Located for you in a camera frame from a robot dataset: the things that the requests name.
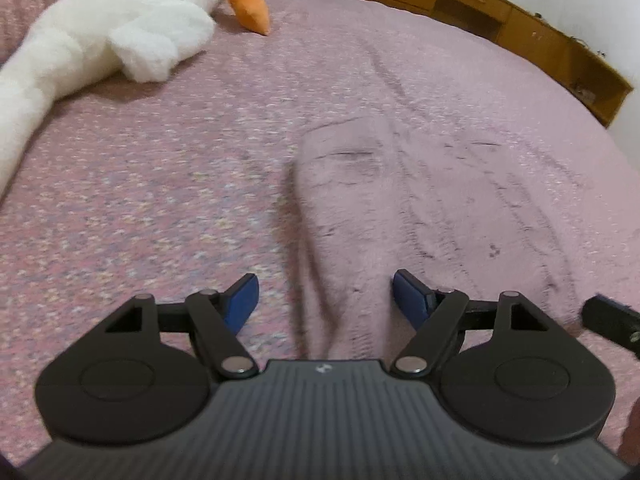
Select small shelf trinkets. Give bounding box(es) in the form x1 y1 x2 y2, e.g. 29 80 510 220
572 79 597 104

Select pink knit cardigan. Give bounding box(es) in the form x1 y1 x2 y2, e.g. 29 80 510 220
291 116 596 362

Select white goose plush toy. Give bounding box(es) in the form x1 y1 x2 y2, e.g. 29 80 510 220
0 0 271 197

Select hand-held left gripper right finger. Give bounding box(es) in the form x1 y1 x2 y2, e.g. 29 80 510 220
389 269 552 380

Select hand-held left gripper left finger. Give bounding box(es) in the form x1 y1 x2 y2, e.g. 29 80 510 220
104 273 260 380

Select pink floral bedsheet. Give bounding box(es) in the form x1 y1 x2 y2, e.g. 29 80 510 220
0 0 640 467

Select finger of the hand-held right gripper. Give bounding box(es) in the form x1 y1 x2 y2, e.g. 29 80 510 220
578 294 640 359

